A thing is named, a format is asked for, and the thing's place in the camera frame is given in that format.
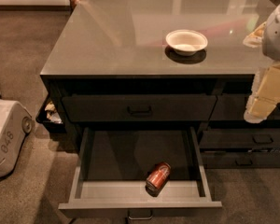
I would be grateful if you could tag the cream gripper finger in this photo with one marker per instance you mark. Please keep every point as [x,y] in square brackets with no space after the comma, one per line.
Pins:
[254,39]
[265,94]

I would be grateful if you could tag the red coke can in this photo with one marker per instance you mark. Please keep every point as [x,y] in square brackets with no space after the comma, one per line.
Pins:
[157,178]

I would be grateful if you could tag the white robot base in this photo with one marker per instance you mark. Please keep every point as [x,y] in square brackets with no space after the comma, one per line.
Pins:
[15,124]

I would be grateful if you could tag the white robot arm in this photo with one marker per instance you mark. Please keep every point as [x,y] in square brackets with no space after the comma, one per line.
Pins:
[271,37]

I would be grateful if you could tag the dark right top drawer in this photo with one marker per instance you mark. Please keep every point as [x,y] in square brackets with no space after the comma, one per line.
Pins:
[232,107]

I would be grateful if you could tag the dark drawer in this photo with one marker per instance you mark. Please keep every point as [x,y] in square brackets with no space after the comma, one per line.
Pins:
[230,160]
[232,107]
[240,138]
[145,107]

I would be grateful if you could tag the dark right middle drawer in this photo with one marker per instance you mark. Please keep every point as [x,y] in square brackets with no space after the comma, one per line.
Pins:
[240,138]

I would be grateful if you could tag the dark right bottom drawer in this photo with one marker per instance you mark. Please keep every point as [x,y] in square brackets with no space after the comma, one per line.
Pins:
[230,160]

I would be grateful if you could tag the dark grey counter cabinet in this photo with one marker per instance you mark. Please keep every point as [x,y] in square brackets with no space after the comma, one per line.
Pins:
[118,47]

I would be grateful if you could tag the white paper bowl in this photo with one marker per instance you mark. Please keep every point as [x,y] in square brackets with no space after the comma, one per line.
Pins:
[186,42]

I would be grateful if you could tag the black bin with trash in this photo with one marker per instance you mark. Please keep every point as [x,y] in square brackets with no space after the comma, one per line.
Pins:
[49,117]

